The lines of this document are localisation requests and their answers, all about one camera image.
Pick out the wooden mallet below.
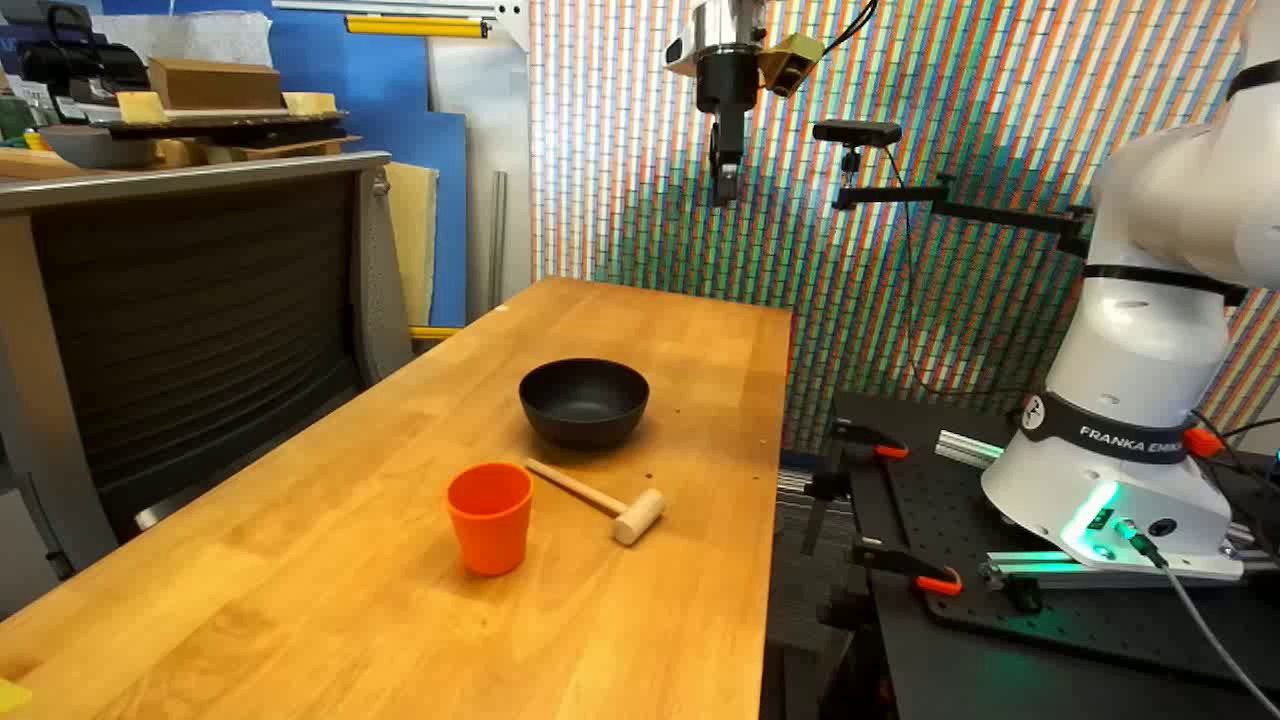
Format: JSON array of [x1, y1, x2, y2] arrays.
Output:
[[520, 458, 670, 548]]

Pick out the black exterior camera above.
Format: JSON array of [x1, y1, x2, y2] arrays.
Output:
[[812, 116, 907, 151]]

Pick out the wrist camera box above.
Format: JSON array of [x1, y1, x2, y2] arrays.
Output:
[[761, 31, 827, 102]]

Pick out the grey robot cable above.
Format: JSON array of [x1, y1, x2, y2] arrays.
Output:
[[1115, 515, 1280, 720]]

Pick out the grey pole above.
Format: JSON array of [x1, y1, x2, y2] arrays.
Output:
[[484, 170, 515, 312]]

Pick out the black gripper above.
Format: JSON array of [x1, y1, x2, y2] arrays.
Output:
[[688, 40, 766, 208]]

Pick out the silver base mounting rail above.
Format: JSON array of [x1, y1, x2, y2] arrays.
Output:
[[986, 541, 1254, 592]]

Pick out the black bowl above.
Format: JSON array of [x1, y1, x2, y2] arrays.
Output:
[[515, 358, 656, 458]]

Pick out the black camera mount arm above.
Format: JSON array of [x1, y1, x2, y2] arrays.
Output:
[[827, 139, 1100, 262]]

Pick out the white foam sheet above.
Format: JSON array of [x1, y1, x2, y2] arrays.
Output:
[[93, 10, 279, 74]]

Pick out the black bag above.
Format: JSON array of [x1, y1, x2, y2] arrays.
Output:
[[18, 0, 152, 102]]

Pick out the black clamp orange handle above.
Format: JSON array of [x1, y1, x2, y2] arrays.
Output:
[[826, 416, 915, 472], [1182, 422, 1233, 464], [854, 531, 970, 606]]

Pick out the black flat tray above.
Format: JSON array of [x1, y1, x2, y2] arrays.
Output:
[[99, 112, 353, 151]]

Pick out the orange plastic cup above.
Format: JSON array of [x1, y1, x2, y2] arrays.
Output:
[[443, 459, 540, 582]]

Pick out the yellow bar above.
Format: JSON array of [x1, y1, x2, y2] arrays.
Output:
[[342, 12, 492, 46]]

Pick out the silver aluminium rail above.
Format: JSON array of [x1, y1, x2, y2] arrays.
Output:
[[934, 425, 1010, 472]]

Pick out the black perforated mounting board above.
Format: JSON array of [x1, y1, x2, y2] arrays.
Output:
[[827, 389, 1280, 720]]

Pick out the brown cardboard box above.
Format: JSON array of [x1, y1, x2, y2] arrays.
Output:
[[145, 55, 292, 116]]

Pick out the yellow foam block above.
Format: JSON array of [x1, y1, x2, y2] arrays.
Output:
[[111, 88, 346, 133]]

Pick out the beige board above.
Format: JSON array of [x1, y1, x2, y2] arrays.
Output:
[[386, 159, 443, 332]]

